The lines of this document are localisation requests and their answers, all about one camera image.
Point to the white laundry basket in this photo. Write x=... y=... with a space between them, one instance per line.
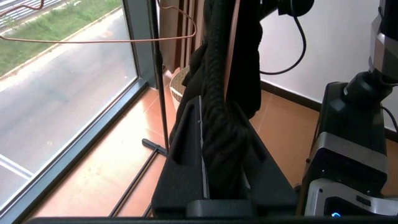
x=178 y=85

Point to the beige curtain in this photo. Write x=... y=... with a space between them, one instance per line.
x=169 y=31

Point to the black garment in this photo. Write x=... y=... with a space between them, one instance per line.
x=217 y=124

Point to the window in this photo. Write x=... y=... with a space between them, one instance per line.
x=140 y=37

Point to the pink clothes hanger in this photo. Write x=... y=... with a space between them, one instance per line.
x=93 y=41
x=231 y=46

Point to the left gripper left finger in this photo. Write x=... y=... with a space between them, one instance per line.
x=183 y=180

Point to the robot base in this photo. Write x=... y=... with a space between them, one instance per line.
x=351 y=124

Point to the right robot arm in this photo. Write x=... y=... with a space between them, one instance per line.
x=295 y=7

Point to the black clothes rack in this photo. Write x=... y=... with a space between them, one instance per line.
x=159 y=77

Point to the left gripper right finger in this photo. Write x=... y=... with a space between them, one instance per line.
x=273 y=193

